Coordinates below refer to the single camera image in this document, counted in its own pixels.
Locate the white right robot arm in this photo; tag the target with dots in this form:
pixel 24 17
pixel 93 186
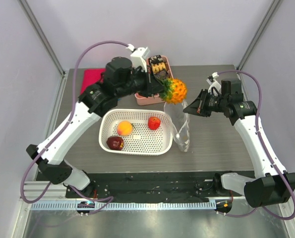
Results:
pixel 272 182

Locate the orange toy pineapple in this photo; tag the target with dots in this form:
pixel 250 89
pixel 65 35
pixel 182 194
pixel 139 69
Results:
pixel 175 91

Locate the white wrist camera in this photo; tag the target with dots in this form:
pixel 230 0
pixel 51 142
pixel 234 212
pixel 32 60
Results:
pixel 214 85
pixel 139 56

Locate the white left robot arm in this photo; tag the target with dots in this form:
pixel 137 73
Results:
pixel 119 79

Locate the yellow black rolled sock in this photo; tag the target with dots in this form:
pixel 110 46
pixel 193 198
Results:
pixel 158 67

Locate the bright red apple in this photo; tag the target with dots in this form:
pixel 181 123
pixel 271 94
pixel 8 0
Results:
pixel 154 123

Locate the black floral rolled sock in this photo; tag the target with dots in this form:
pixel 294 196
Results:
pixel 155 60

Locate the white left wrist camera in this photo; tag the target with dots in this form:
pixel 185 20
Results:
pixel 139 56

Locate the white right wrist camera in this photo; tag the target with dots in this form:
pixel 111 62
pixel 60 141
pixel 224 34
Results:
pixel 214 85

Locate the dark red apple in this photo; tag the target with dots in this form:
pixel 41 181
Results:
pixel 115 143

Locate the dark brown rolled sock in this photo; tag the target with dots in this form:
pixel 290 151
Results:
pixel 161 75

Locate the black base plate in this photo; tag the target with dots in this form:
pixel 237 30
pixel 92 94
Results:
pixel 154 187

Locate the magenta folded cloth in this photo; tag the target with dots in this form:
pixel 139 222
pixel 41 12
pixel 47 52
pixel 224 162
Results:
pixel 90 77

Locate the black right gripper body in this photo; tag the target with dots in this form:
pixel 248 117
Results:
pixel 203 105

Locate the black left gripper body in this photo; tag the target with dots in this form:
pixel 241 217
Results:
pixel 142 82

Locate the yellow orange peach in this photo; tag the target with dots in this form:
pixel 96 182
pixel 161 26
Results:
pixel 124 128

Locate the white slotted cable duct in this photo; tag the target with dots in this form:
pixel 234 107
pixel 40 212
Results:
pixel 80 205

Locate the clear polka dot zip bag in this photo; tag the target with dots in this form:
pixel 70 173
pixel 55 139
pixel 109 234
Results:
pixel 179 124

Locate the pink divided organizer tray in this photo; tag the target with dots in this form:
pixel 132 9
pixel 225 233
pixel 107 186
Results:
pixel 142 101

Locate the white perforated plastic basket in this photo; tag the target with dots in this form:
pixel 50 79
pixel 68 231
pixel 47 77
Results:
pixel 142 141

